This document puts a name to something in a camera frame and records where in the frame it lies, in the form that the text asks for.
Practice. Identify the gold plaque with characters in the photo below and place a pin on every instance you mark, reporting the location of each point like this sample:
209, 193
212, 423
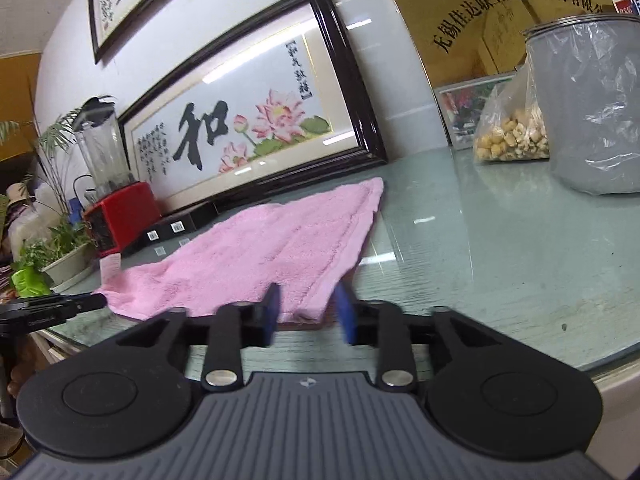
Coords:
459, 40

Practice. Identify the potted green plant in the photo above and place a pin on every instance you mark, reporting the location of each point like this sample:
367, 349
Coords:
44, 237

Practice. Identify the plastic wrapped grey container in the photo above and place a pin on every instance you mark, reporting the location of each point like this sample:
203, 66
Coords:
586, 72

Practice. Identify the framed lotus calligraphy picture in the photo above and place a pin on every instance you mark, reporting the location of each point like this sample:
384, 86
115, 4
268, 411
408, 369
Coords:
275, 103

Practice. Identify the framed family photo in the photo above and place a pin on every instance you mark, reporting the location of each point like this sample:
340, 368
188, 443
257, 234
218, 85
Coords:
461, 106

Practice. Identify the black small box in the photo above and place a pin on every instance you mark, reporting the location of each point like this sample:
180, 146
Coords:
174, 225

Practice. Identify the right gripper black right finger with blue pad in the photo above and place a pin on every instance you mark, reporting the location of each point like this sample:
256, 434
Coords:
483, 389

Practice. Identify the plastic bag of snacks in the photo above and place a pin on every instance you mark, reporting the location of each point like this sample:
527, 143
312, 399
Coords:
511, 128

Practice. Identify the red blender base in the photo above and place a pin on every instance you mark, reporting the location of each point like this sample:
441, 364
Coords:
117, 221

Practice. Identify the pink towel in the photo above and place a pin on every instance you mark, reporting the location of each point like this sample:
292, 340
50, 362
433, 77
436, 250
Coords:
305, 246

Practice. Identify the green box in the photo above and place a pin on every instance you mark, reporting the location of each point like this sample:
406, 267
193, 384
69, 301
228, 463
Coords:
29, 283

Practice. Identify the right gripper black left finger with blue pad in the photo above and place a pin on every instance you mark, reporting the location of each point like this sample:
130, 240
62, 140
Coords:
136, 389

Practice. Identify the clear blender jar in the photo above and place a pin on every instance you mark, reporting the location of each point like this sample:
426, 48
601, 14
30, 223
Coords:
96, 131

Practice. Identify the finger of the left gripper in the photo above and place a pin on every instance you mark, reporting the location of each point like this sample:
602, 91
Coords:
37, 313

